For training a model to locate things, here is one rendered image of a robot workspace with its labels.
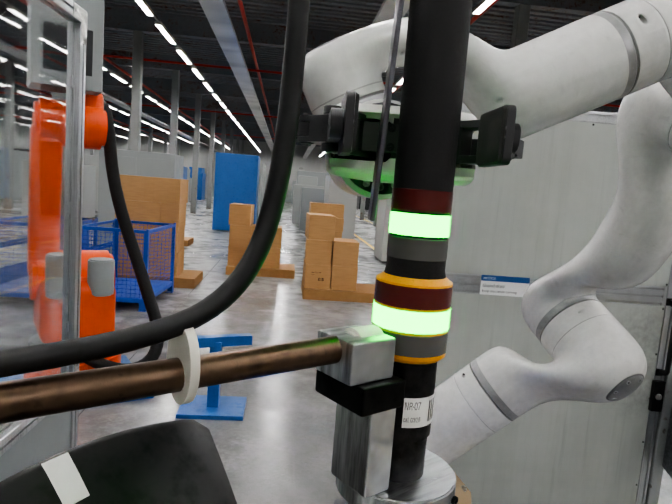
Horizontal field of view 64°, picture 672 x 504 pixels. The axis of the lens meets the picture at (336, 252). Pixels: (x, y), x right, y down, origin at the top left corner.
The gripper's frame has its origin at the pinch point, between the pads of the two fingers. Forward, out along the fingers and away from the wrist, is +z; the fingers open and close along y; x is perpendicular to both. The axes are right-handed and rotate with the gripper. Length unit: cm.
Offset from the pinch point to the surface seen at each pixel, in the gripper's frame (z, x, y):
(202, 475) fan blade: -7.5, -24.9, 12.3
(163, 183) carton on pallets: -772, -15, 209
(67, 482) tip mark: -2.7, -22.9, 19.9
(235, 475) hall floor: -253, -165, 33
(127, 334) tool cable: 9.5, -9.6, 12.7
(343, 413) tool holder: 1.7, -15.7, 3.4
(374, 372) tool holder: 3.6, -12.6, 2.2
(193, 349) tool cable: 8.7, -10.3, 10.4
